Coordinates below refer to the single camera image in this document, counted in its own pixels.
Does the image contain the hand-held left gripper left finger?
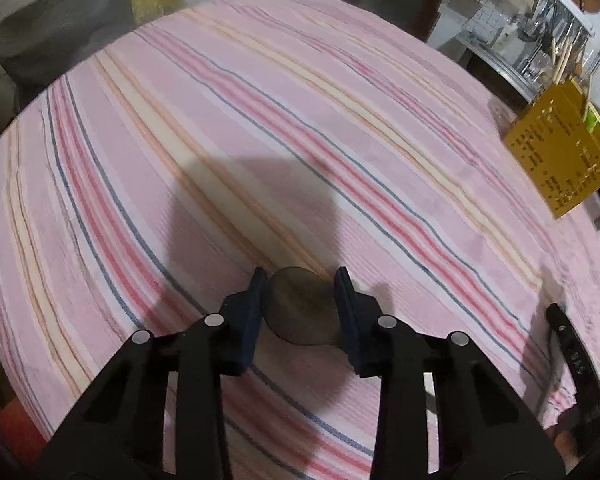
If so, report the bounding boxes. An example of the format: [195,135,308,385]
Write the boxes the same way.
[37,267,268,480]

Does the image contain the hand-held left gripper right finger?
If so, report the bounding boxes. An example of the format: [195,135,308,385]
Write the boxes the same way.
[334,266,566,480]

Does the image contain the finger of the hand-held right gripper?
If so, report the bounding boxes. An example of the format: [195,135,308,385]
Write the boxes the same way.
[545,303,600,413]

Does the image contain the round dark object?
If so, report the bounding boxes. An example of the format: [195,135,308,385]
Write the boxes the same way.
[261,266,345,347]

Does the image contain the yellow perforated utensil holder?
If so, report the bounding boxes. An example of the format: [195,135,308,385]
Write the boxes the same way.
[503,77,600,219]

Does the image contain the row of hanging steel utensils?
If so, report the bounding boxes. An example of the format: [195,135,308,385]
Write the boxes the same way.
[509,0,597,82]

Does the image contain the person's right hand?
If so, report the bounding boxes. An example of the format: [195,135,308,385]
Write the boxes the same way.
[545,407,582,461]

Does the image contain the pink striped tablecloth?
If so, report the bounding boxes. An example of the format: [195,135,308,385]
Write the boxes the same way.
[0,0,600,480]

